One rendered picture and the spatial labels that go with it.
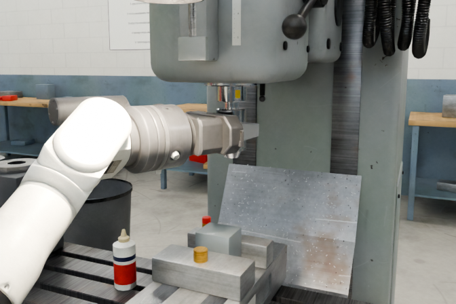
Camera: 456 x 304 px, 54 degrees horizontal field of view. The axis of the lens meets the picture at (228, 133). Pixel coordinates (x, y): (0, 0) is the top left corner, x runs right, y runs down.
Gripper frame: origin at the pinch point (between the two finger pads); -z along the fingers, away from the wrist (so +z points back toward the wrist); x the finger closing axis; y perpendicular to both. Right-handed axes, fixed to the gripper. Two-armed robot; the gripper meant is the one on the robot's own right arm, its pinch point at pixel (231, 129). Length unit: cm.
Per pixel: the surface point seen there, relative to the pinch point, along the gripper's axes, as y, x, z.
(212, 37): -13.3, -6.5, 9.3
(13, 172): 11.8, 42.9, 20.1
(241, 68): -9.4, -8.4, 6.0
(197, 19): -15.4, -6.1, 11.4
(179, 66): -9.5, -0.1, 9.9
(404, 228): 119, 114, -299
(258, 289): 25.6, -4.5, -2.4
